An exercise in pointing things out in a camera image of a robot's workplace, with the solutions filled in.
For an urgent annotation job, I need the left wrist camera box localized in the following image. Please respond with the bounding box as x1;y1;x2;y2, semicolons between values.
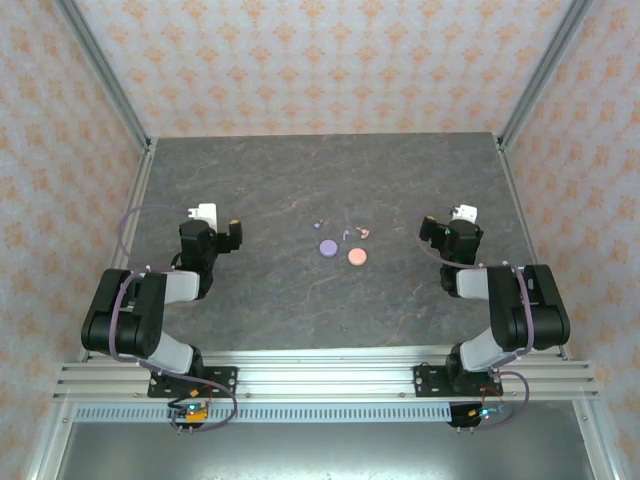
186;202;219;225

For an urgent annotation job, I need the aluminium frame post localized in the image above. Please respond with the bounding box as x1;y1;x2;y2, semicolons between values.
497;0;596;151
52;0;154;151

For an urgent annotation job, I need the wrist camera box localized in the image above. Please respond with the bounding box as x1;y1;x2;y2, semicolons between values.
451;203;479;225
186;202;219;225

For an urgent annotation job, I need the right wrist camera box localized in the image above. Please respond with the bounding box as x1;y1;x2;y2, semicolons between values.
451;203;479;225

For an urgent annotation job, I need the aluminium table side rail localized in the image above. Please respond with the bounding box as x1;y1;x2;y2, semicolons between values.
79;139;159;361
494;134;574;361

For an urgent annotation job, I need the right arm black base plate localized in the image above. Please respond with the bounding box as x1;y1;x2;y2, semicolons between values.
413;364;501;399

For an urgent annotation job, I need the grey metal sheet panel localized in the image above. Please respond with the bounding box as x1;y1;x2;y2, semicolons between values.
54;420;596;480

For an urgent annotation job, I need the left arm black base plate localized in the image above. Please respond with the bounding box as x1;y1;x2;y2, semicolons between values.
147;366;239;399

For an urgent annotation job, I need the grey slotted cable duct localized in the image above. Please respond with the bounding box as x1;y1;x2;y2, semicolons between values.
74;403;451;424

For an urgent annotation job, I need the aluminium mounting beam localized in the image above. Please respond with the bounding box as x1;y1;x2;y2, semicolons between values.
52;349;600;401

